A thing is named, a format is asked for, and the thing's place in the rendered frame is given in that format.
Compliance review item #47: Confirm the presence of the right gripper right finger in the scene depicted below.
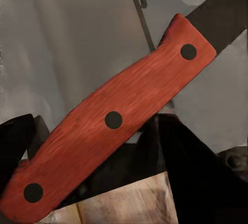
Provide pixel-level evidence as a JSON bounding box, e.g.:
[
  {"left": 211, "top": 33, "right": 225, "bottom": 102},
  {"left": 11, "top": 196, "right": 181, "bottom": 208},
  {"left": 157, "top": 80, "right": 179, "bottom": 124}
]
[{"left": 159, "top": 113, "right": 248, "bottom": 224}]

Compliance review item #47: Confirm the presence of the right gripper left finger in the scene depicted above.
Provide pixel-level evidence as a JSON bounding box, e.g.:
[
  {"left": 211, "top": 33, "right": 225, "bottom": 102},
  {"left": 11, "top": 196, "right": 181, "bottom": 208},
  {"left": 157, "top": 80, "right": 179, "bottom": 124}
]
[{"left": 0, "top": 114, "right": 36, "bottom": 197}]

